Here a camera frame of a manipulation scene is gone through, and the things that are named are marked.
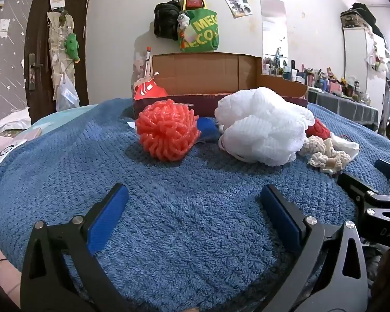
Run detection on metal door handle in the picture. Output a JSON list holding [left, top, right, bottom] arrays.
[[28, 54, 44, 91]]

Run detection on red knitted pouch with cord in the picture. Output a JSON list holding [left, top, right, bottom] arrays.
[[305, 119, 332, 139]]

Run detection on row of cosmetics bottles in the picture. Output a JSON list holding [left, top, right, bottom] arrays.
[[263, 57, 373, 105]]

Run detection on blue cloth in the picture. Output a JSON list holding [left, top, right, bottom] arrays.
[[197, 117, 223, 144]]

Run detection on white plush keychain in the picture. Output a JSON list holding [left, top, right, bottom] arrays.
[[177, 11, 192, 30]]

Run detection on photo wall poster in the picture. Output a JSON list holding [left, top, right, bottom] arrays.
[[223, 0, 253, 18]]

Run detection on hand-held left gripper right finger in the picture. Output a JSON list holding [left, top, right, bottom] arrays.
[[260, 184, 368, 312]]

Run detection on cream crochet scrunchie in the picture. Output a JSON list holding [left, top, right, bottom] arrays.
[[299, 135, 352, 174]]

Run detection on orange mesh bath sponge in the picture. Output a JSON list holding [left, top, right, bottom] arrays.
[[135, 99, 202, 162]]

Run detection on black backpack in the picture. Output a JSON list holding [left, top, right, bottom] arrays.
[[154, 0, 182, 41]]

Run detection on blue fleece blanket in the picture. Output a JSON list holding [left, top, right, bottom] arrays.
[[0, 97, 390, 312]]

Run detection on beige hanging organizer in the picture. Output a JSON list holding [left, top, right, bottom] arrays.
[[47, 10, 79, 92]]

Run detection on white crumpled plastic sheet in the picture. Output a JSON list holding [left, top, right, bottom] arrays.
[[0, 107, 31, 140]]

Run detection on wall mirror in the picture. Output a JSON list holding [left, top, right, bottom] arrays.
[[260, 0, 291, 75]]

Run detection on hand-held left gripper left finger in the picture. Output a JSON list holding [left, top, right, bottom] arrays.
[[20, 183, 131, 312]]

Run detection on clear plastic bag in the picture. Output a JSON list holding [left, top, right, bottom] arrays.
[[55, 71, 81, 112]]

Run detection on cardboard box with red floor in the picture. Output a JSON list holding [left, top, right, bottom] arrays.
[[132, 52, 309, 119]]

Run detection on white mesh bath sponge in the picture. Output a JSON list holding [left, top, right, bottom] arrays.
[[214, 87, 316, 167]]

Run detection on green plush toy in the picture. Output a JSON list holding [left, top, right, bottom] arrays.
[[64, 32, 81, 63]]

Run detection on stick with orange tip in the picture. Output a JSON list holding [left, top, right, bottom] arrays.
[[143, 46, 152, 82]]

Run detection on dark bags on wardrobe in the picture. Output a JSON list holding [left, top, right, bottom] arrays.
[[341, 3, 386, 36]]

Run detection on white hanging plush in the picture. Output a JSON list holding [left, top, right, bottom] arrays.
[[364, 49, 390, 72]]

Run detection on green tote bag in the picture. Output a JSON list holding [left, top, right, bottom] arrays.
[[179, 8, 219, 53]]

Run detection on light teal bed sheet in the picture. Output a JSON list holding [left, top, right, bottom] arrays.
[[32, 104, 95, 127]]

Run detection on white device with round mark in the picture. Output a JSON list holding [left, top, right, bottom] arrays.
[[0, 138, 28, 174]]

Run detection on table with dark cloth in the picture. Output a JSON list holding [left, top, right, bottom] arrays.
[[307, 86, 381, 132]]

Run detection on white wardrobe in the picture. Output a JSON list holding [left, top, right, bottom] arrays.
[[341, 23, 390, 127]]

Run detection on dark brown door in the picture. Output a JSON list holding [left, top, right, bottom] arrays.
[[24, 0, 93, 118]]

